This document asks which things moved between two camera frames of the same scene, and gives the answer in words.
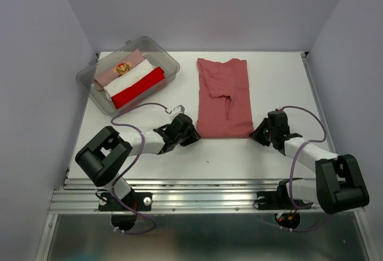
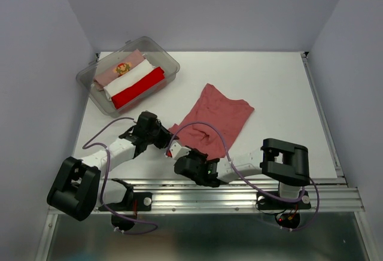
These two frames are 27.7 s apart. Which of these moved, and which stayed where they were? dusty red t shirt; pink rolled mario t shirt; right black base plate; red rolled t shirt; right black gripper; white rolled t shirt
Moved: right black gripper; dusty red t shirt
Stayed: red rolled t shirt; pink rolled mario t shirt; white rolled t shirt; right black base plate
